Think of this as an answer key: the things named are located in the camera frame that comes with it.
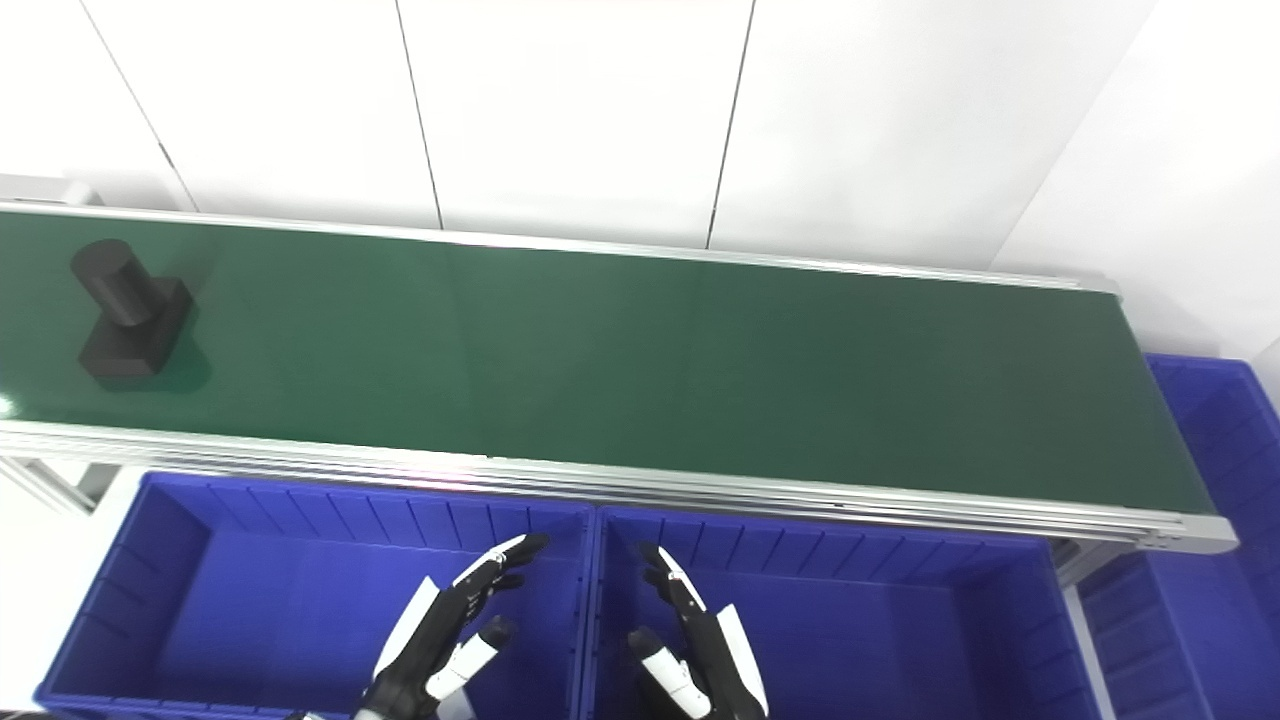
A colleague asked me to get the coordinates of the black cylinder block part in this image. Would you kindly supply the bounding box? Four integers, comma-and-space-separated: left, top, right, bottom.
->
69, 238, 197, 380

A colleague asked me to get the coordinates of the green conveyor belt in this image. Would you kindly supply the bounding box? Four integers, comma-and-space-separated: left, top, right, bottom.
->
0, 200, 1241, 557

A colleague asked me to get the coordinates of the aluminium conveyor leg frame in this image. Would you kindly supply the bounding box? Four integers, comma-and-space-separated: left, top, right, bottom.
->
0, 453, 123, 517

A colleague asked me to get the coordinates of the grey conveyor motor housing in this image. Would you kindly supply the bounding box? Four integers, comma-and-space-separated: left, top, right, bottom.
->
0, 174, 105, 209

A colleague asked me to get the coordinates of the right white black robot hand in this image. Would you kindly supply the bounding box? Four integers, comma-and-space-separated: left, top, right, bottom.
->
628, 543, 771, 720

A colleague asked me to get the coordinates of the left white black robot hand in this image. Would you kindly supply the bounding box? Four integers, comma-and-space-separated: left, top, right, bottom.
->
360, 533, 551, 720

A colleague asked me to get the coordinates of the blue plastic bin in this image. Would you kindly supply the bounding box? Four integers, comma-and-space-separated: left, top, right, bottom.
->
578, 505, 1093, 720
34, 472, 599, 720
1078, 352, 1280, 720

